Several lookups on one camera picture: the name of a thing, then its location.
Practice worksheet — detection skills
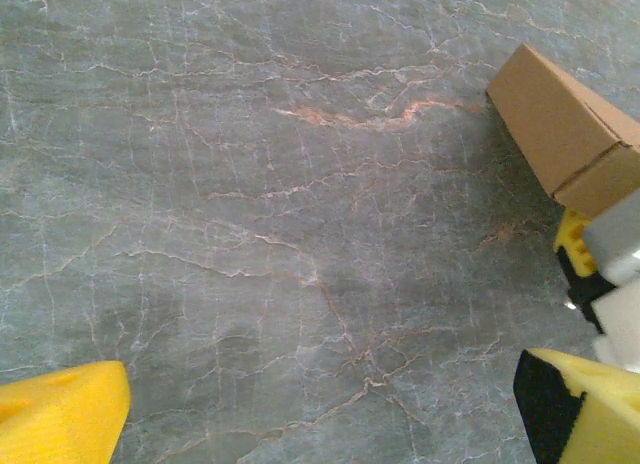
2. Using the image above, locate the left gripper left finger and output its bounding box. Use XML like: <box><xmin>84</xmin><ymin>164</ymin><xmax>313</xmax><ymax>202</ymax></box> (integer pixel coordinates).
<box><xmin>0</xmin><ymin>359</ymin><xmax>132</xmax><ymax>464</ymax></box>

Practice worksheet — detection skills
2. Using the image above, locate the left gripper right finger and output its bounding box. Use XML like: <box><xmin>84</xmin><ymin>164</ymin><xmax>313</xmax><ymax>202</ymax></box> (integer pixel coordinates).
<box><xmin>513</xmin><ymin>347</ymin><xmax>640</xmax><ymax>464</ymax></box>

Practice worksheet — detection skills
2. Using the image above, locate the brown cardboard box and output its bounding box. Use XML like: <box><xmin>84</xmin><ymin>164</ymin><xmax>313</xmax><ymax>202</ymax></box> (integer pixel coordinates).
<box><xmin>485</xmin><ymin>42</ymin><xmax>640</xmax><ymax>220</ymax></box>

